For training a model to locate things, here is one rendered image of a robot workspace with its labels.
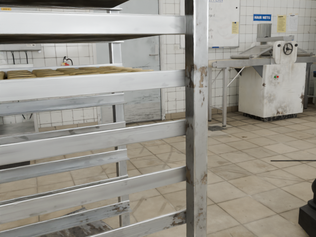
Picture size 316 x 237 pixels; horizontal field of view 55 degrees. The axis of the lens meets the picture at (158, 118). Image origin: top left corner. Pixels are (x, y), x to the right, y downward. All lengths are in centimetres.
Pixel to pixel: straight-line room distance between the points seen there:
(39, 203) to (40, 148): 9
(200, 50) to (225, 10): 488
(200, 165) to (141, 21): 27
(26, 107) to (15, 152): 42
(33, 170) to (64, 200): 43
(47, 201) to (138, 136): 18
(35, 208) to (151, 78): 27
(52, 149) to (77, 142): 4
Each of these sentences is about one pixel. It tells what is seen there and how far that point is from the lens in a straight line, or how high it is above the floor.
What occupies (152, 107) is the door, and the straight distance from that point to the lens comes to 485.
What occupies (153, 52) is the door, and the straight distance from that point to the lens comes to 479.
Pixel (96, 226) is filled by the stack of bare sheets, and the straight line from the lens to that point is 209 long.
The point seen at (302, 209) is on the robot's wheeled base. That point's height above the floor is 17.
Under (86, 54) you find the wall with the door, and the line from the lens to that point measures 448.
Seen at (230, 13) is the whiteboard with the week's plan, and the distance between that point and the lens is 546.
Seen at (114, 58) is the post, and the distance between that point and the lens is 93.
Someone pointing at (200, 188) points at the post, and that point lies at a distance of 58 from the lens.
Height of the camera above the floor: 110
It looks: 13 degrees down
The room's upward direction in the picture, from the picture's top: 2 degrees counter-clockwise
